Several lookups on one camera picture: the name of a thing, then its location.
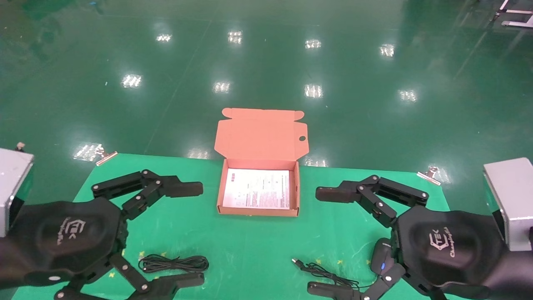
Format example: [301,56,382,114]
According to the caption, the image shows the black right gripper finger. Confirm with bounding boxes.
[315,175,430,228]
[307,262,443,300]

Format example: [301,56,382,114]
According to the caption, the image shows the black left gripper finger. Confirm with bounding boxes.
[54,254,205,300]
[91,169,204,221]

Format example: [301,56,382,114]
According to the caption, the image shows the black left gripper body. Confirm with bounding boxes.
[0,197,128,289]

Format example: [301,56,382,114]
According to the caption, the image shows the black data cable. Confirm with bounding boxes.
[138,254,209,274]

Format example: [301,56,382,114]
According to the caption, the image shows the black mouse cable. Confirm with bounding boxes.
[291,237,395,291]

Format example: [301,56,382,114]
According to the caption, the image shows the open brown cardboard box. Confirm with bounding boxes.
[214,107,309,217]

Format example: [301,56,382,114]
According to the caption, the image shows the green table mat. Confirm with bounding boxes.
[12,153,488,300]

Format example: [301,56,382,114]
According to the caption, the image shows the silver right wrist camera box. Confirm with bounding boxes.
[483,157,533,252]

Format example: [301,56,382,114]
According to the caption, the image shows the grey metal frame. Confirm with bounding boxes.
[494,0,533,29]

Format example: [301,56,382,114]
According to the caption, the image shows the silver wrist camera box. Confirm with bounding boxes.
[0,142,35,238]
[483,157,533,252]

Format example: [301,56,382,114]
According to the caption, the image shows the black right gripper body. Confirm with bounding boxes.
[393,206,533,300]

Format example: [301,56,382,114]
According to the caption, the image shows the white printed instruction sheet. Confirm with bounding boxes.
[222,168,291,210]

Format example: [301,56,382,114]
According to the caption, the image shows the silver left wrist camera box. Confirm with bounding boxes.
[0,142,35,238]

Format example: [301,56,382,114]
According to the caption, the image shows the metal binder clip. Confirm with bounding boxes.
[417,166,441,186]
[95,146,118,167]

